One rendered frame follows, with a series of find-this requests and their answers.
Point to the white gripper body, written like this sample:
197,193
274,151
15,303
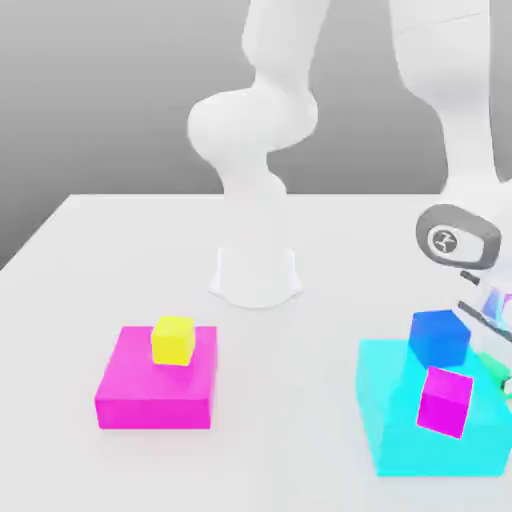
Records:
490,340

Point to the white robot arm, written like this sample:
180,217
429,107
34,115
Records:
256,120

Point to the small blue cube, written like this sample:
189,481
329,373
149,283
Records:
438,340

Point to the small magenta cube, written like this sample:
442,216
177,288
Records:
444,404

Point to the small yellow cube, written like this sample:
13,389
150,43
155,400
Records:
172,342

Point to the large cyan box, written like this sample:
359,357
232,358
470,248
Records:
404,432

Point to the large magenta box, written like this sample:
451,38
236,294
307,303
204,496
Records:
160,396

